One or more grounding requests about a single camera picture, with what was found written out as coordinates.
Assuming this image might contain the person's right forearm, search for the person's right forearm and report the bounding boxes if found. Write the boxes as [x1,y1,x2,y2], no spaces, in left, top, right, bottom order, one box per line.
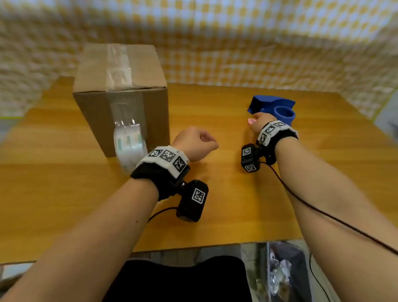
[274,136,398,302]

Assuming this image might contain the black camera cable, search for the black camera cable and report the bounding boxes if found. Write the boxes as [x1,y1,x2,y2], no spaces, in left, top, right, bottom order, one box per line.
[262,161,398,256]
[147,207,178,224]

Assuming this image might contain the person's black shorts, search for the person's black shorts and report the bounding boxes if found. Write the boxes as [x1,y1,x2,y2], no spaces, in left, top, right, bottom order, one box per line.
[102,256,253,302]

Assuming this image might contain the black marker wristband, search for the black marker wristband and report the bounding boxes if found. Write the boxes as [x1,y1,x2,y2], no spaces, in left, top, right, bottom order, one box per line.
[256,120,299,166]
[130,145,190,201]

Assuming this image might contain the blue tape dispenser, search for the blue tape dispenser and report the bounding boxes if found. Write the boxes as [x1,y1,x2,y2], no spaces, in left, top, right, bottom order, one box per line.
[247,95,296,127]

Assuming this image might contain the brown cardboard box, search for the brown cardboard box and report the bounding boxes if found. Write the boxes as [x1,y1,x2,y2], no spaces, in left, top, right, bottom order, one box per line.
[73,43,171,158]

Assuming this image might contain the trash bin with black bag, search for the trash bin with black bag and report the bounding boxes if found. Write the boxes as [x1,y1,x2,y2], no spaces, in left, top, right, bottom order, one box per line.
[266,241,313,302]

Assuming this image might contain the person's left forearm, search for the person's left forearm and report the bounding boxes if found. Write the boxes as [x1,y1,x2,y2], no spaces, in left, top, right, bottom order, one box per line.
[0,178,160,302]

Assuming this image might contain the person's left hand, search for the person's left hand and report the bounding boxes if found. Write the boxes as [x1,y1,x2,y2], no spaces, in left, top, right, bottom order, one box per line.
[172,126,219,163]

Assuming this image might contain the person's right hand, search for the person's right hand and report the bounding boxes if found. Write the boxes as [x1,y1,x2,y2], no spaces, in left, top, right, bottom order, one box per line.
[248,112,278,135]

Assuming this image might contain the clear tape strip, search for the clear tape strip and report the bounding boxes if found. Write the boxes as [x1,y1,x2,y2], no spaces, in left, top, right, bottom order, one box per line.
[105,43,147,134]

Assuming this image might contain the yellow checkered cloth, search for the yellow checkered cloth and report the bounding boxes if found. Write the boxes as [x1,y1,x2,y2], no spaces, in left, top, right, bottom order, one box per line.
[0,0,398,120]

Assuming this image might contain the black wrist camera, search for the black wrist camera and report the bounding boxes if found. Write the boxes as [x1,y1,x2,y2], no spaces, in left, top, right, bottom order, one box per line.
[176,179,209,223]
[241,144,265,173]

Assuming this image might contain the clear tape roll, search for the clear tape roll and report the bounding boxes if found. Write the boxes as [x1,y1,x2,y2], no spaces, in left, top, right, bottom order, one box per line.
[113,121,148,173]

